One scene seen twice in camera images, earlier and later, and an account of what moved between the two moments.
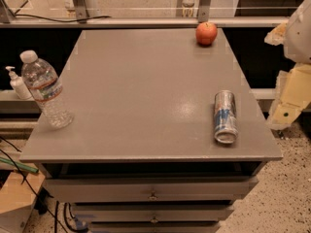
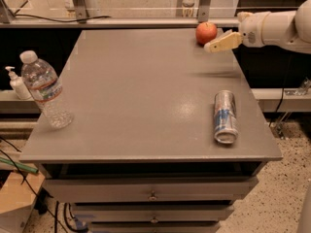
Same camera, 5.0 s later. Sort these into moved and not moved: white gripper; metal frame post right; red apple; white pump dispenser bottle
Moved: white gripper
Not moved: white pump dispenser bottle; red apple; metal frame post right
